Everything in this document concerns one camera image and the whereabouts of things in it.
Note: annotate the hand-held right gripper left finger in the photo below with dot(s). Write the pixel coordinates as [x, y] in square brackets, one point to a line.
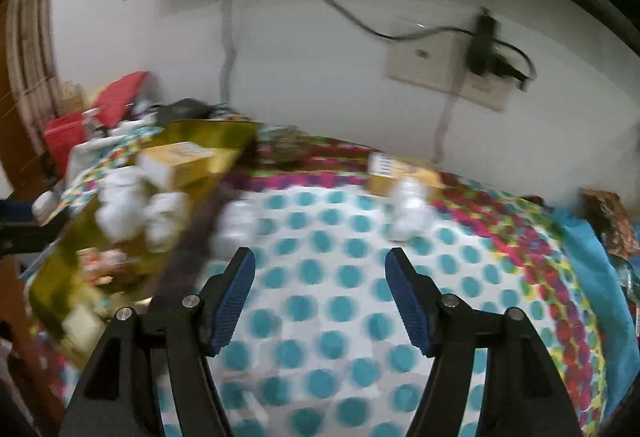
[232, 302]

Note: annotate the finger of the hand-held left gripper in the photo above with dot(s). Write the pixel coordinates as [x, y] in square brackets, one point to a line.
[20, 237]

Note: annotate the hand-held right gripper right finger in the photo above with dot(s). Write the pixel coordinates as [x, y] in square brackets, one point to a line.
[410, 307]

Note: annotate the brown-haired doll figure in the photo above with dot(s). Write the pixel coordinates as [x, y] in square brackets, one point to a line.
[105, 262]

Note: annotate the white sock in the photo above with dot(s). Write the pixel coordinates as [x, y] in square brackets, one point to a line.
[120, 207]
[167, 219]

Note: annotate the small beige cardboard box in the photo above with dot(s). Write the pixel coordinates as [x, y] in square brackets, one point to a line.
[80, 327]

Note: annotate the yellow smiling-face box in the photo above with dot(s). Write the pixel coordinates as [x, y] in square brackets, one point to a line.
[185, 164]

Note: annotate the gold metal tray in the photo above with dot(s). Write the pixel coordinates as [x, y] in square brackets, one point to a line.
[220, 137]

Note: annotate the crumpled white plastic wad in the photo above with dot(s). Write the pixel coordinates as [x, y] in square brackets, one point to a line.
[232, 224]

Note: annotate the polka dot cloth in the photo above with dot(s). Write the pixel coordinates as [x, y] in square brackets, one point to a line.
[325, 297]

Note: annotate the white rolled towel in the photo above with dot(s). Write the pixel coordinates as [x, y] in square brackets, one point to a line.
[407, 212]

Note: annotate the red paper bag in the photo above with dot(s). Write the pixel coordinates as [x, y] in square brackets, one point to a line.
[122, 92]
[65, 137]

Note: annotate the yellow flat box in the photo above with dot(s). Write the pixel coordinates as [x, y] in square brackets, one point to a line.
[382, 172]

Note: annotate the beige cardboard carton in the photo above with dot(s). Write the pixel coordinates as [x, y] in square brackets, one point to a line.
[75, 97]

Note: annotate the brown woven ball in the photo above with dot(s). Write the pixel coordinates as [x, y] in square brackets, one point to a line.
[287, 144]

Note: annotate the blue cloth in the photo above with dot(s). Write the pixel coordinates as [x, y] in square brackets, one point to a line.
[595, 277]

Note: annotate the black pouch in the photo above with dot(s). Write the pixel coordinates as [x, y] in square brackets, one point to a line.
[185, 109]

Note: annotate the patterned snack packet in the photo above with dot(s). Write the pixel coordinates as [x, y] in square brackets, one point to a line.
[607, 217]

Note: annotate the clear plastic bag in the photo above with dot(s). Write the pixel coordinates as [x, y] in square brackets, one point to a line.
[631, 277]

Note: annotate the black plug-in charger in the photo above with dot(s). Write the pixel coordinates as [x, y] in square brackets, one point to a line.
[482, 47]

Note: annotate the white wall socket plate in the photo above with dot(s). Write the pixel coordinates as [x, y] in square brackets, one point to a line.
[425, 62]

